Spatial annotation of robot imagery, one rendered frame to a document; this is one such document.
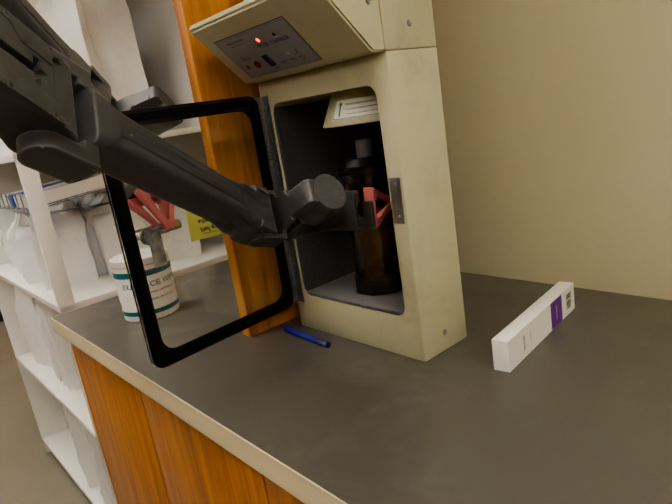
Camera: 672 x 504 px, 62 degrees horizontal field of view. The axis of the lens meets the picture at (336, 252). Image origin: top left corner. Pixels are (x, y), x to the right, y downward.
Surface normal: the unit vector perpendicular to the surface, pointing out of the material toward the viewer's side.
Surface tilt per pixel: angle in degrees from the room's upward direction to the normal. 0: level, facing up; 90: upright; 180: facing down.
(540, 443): 0
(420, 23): 90
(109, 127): 76
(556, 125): 90
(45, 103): 80
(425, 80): 90
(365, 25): 90
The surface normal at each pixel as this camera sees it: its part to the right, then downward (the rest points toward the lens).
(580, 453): -0.15, -0.96
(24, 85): 0.94, -0.29
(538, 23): -0.74, 0.28
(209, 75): 0.66, 0.08
